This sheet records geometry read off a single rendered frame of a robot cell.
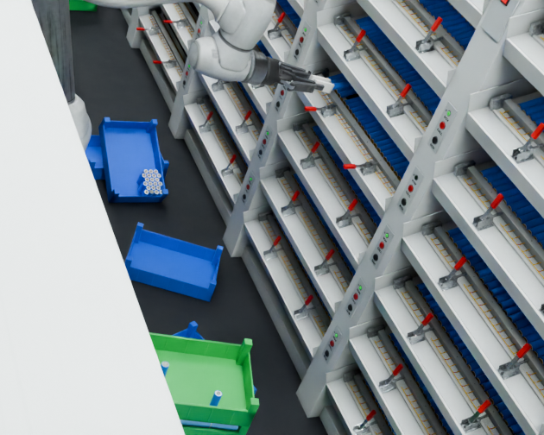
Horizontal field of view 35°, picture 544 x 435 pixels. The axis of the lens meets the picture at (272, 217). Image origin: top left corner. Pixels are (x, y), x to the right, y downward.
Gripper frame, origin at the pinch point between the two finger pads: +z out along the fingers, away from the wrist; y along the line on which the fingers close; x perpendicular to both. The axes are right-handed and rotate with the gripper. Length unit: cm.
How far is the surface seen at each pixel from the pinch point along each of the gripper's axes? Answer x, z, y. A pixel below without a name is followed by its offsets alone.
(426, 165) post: -11, 0, -51
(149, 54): 76, 17, 141
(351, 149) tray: 7.3, 5.3, -20.1
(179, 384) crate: 49, -46, -69
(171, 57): 63, 15, 118
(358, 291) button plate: 32, 7, -50
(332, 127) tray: 7.9, 4.2, -9.0
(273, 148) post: 33.6, 7.7, 14.9
